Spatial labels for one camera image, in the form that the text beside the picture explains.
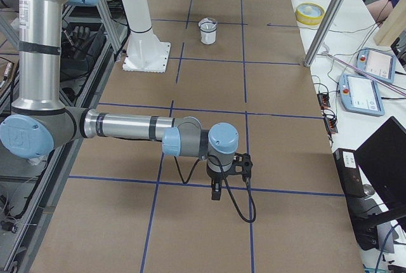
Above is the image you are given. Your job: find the orange black adapter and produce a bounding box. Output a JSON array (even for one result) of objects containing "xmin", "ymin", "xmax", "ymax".
[
  {"xmin": 317, "ymin": 93, "xmax": 331, "ymax": 110},
  {"xmin": 324, "ymin": 117, "xmax": 338, "ymax": 134}
]

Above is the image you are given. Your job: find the near teach pendant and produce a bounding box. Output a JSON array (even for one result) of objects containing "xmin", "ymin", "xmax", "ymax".
[{"xmin": 338, "ymin": 74, "xmax": 385, "ymax": 116}]

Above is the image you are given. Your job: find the wooden beam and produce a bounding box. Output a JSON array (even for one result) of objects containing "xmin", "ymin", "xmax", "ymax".
[{"xmin": 374, "ymin": 0, "xmax": 405, "ymax": 46}]

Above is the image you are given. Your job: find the white blue-rimmed enamel cup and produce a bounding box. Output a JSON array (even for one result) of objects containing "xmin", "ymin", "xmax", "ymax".
[{"xmin": 200, "ymin": 29, "xmax": 217, "ymax": 45}]

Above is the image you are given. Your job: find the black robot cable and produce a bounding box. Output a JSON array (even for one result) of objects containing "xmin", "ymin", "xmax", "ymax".
[{"xmin": 173, "ymin": 154, "xmax": 257, "ymax": 223}]

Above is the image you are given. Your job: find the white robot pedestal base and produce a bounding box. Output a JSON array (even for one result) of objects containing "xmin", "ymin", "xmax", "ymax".
[{"xmin": 122, "ymin": 0, "xmax": 171, "ymax": 73}]

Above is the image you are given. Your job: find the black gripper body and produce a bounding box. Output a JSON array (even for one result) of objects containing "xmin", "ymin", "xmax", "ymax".
[{"xmin": 209, "ymin": 171, "xmax": 224, "ymax": 187}]

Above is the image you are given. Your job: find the black computer box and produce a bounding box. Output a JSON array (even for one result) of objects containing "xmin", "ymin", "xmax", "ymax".
[{"xmin": 332, "ymin": 147, "xmax": 400, "ymax": 252}]

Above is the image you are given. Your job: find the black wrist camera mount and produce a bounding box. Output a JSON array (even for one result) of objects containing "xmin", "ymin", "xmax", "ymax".
[{"xmin": 227, "ymin": 153, "xmax": 253, "ymax": 184}]

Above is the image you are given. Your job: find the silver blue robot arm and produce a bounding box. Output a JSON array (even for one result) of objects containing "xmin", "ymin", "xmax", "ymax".
[{"xmin": 1, "ymin": 0, "xmax": 239, "ymax": 200}]

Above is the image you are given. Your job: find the far teach pendant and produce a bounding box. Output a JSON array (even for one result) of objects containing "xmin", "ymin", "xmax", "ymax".
[{"xmin": 356, "ymin": 48, "xmax": 396, "ymax": 84}]

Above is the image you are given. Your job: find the orange black adapter far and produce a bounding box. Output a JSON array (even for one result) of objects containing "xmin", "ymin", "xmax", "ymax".
[{"xmin": 317, "ymin": 93, "xmax": 331, "ymax": 110}]

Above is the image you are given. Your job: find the pink grabber stick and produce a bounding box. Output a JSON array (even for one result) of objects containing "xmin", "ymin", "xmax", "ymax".
[{"xmin": 321, "ymin": 51, "xmax": 405, "ymax": 97}]

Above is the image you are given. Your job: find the orange black adapter near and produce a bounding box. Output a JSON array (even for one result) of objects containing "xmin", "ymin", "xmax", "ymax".
[{"xmin": 324, "ymin": 117, "xmax": 338, "ymax": 134}]

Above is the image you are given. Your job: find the teach pendant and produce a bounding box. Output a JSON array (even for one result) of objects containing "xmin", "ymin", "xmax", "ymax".
[
  {"xmin": 356, "ymin": 48, "xmax": 396, "ymax": 84},
  {"xmin": 338, "ymin": 74, "xmax": 385, "ymax": 116}
]

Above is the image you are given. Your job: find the black monitor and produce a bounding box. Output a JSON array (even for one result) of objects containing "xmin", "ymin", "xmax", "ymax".
[{"xmin": 355, "ymin": 116, "xmax": 405, "ymax": 209}]

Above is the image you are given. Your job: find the seated person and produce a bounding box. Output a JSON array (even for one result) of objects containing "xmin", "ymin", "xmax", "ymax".
[{"xmin": 367, "ymin": 0, "xmax": 399, "ymax": 25}]

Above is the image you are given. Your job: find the yellow tape roll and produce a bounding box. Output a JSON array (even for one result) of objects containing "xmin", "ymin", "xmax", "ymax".
[{"xmin": 295, "ymin": 2, "xmax": 325, "ymax": 27}]

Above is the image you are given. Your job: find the aluminium frame post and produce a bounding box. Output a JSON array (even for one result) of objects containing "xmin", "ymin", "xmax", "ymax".
[{"xmin": 304, "ymin": 0, "xmax": 344, "ymax": 67}]

